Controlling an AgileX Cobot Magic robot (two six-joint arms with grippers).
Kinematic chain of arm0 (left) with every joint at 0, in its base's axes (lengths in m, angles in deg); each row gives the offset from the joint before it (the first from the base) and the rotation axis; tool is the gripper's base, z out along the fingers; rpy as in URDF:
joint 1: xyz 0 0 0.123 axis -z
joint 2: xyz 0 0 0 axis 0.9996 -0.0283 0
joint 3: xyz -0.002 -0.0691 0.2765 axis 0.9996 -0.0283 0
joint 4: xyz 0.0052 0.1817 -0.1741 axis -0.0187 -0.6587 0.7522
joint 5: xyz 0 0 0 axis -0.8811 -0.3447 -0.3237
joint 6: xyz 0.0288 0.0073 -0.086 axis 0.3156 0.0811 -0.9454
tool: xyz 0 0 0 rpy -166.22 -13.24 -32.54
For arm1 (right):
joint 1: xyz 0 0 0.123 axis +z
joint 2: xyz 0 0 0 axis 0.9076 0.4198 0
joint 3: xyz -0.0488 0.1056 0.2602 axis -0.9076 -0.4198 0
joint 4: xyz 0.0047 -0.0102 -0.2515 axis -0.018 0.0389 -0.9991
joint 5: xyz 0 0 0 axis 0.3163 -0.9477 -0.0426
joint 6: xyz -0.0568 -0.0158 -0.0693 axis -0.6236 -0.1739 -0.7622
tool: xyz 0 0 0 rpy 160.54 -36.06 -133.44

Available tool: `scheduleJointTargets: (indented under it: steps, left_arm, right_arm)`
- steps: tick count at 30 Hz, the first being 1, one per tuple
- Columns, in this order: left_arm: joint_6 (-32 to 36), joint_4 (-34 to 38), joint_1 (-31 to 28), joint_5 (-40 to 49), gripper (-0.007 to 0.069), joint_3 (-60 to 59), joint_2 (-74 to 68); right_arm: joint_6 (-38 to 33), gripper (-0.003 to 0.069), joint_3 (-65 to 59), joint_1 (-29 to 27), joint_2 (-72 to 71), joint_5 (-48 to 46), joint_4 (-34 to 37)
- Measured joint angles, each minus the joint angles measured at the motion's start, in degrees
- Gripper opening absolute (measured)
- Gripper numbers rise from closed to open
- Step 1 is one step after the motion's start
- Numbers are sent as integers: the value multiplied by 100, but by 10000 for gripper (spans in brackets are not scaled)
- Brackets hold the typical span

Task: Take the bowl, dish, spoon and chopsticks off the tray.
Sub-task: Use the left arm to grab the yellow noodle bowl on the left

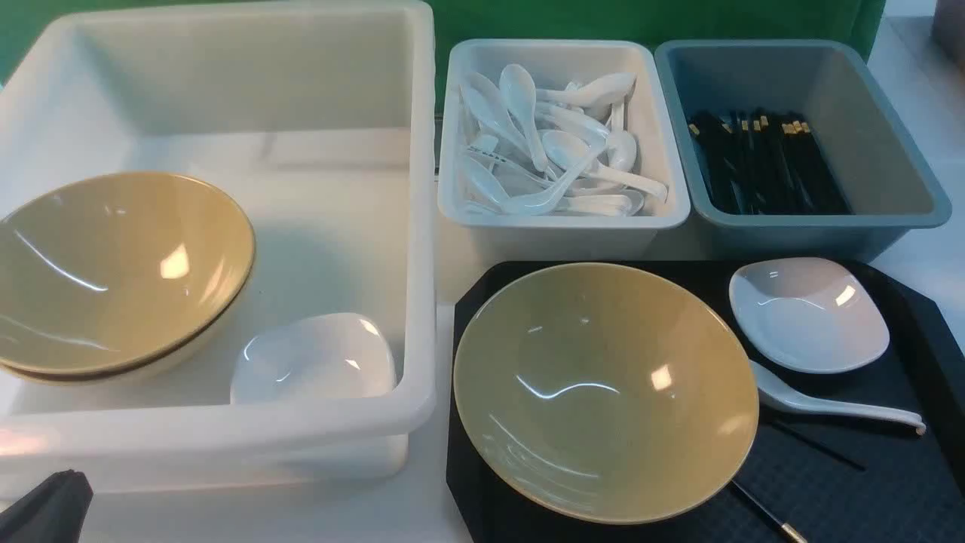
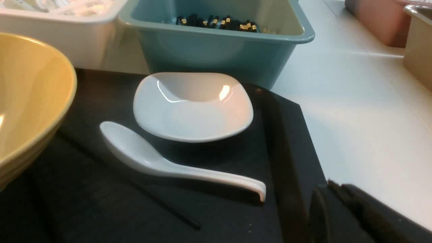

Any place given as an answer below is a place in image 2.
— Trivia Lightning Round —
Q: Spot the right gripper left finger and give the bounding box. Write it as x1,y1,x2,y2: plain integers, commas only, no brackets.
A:
308,186,333,243

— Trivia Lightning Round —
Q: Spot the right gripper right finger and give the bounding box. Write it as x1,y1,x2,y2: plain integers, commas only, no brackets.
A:
327,180,431,243

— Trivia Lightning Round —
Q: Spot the black chopstick gold tip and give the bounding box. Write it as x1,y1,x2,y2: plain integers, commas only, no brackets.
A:
59,130,202,231

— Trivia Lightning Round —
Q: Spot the white square sauce dish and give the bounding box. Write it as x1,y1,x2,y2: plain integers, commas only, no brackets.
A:
133,72,254,143

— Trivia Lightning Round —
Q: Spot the white ceramic soup spoon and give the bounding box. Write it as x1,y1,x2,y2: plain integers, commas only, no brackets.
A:
99,121,267,203

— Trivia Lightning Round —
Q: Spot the yellow noodle bowl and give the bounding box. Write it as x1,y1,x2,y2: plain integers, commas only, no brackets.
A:
1,33,77,191

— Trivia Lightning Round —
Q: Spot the beige metal container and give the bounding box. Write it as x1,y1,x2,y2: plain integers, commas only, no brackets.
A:
403,5,432,90

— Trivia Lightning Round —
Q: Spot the blue-grey plastic bin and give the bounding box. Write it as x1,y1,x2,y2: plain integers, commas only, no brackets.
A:
118,0,315,89

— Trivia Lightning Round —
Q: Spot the pink container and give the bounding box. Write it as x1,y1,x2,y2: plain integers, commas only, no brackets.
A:
345,0,416,48

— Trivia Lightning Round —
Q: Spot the bundle of black chopsticks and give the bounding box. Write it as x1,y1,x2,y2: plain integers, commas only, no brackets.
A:
174,13,261,33

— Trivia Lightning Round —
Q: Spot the black serving tray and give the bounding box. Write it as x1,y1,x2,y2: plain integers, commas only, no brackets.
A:
1,69,325,243

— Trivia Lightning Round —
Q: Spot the white spoon bin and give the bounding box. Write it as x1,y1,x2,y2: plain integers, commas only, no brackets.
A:
1,0,126,70

